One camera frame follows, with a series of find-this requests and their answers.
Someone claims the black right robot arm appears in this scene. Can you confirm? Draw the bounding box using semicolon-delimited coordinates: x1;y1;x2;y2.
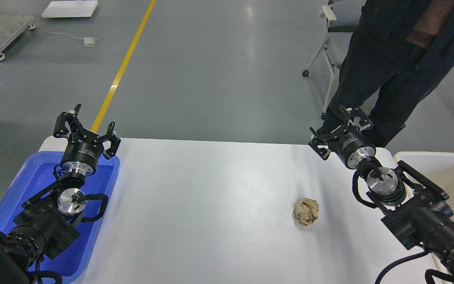
309;106;454;284

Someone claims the white power adapter with cable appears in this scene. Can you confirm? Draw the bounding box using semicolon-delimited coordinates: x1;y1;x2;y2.
28;24;99;47

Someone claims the metal wheeled platform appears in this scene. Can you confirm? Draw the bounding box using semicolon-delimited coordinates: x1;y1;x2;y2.
0;14;35;61

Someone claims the brown paper ball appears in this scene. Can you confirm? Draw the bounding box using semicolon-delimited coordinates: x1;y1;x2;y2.
292;198;319;227

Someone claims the white grey office chair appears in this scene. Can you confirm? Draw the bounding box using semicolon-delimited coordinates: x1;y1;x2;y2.
301;0;365;120

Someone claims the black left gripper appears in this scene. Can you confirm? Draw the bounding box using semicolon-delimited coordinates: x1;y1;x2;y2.
53;104;121;176

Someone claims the white flat board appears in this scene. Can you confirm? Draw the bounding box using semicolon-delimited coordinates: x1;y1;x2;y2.
41;0;99;18

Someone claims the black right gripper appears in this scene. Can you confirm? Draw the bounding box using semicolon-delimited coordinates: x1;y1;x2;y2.
309;105;376;169

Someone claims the person in dark clothes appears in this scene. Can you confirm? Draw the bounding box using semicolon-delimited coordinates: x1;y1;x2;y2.
318;0;454;147

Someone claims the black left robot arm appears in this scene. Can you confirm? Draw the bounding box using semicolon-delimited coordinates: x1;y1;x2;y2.
0;104;121;284

